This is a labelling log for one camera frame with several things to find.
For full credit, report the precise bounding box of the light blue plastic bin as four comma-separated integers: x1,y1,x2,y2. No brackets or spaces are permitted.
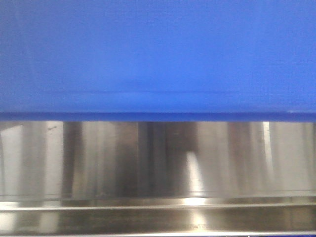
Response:
0,0,316,122

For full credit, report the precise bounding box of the stainless steel shelf rail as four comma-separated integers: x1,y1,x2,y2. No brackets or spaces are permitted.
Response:
0,121,316,237

